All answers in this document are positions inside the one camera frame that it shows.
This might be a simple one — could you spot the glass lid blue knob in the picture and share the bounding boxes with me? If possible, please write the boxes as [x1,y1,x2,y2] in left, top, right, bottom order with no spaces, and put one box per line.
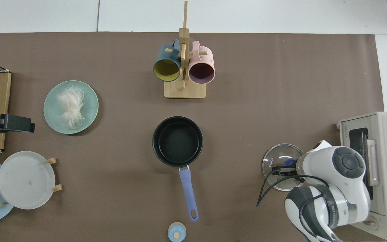
[262,144,306,192]

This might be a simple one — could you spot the white vermicelli bundle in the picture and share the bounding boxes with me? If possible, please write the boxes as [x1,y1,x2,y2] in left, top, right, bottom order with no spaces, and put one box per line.
[56,85,86,130]

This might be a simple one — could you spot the wooden plate rack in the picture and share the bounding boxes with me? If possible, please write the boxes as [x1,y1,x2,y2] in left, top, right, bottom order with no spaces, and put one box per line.
[0,157,63,206]

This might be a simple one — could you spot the white plate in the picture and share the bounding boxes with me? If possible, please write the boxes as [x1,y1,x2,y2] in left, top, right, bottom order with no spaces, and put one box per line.
[0,151,56,210]

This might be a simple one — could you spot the pale green plate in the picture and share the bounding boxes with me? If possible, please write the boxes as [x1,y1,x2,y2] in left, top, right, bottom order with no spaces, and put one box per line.
[43,80,99,134]

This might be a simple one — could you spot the brown table cloth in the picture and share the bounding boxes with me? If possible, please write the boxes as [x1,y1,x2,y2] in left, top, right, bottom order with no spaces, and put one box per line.
[0,32,384,242]

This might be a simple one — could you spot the small blue round thing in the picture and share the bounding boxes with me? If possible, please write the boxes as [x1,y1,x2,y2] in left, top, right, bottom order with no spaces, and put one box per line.
[168,222,187,242]

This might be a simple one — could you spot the wooden cup stand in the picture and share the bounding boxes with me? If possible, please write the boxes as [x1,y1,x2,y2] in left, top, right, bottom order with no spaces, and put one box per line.
[164,1,207,99]

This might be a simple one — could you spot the pink cup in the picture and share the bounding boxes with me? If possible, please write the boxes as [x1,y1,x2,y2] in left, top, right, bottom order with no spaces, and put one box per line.
[188,41,216,84]

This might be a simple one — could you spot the dark teal cup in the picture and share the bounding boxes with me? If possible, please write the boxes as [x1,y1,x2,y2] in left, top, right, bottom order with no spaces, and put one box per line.
[153,39,182,82]

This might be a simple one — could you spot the black pot purple handle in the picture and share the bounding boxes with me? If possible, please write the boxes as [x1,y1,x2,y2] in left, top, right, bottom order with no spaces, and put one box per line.
[152,116,204,222]

